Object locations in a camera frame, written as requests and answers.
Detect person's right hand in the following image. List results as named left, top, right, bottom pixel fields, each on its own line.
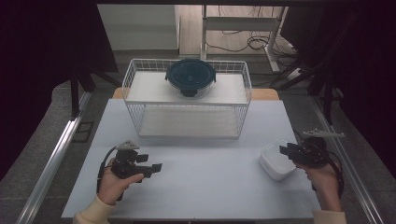
left=294, top=161, right=344, bottom=213

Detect black metal stand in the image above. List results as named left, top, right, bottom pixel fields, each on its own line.
left=69, top=61, right=123, bottom=121
left=270, top=12, right=360, bottom=126

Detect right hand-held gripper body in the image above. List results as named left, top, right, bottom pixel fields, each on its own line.
left=288, top=128, right=347, bottom=170

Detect aluminium rail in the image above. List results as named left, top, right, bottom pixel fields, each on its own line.
left=15, top=91, right=93, bottom=224
left=310, top=94, right=386, bottom=224

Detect white metal desk frame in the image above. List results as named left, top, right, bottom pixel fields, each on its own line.
left=200, top=4, right=290, bottom=74

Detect dark curtain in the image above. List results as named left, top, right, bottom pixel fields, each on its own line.
left=0, top=0, right=120, bottom=181
left=281, top=0, right=396, bottom=175

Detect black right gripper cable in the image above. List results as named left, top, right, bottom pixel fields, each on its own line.
left=323, top=150, right=346, bottom=199

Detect person's left hand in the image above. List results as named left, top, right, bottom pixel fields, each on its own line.
left=96, top=157, right=146, bottom=206

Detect white wire rack with shelves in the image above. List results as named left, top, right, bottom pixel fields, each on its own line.
left=121, top=58, right=253, bottom=140

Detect round glass container blue lid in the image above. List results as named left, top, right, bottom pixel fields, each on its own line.
left=164, top=58, right=218, bottom=100

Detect white cabinet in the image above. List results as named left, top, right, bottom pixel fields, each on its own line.
left=96, top=3, right=181, bottom=51

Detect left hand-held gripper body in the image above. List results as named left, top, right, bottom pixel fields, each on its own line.
left=109, top=140, right=154, bottom=180

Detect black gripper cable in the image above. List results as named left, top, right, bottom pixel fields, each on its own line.
left=323, top=150, right=346, bottom=199
left=95, top=145, right=119, bottom=194

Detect white square lidded container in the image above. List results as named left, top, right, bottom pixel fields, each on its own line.
left=258, top=139, right=298, bottom=182

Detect black floor cables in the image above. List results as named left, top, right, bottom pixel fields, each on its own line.
left=205, top=4, right=298, bottom=61

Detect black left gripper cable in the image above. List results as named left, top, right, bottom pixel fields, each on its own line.
left=95, top=145, right=119, bottom=194

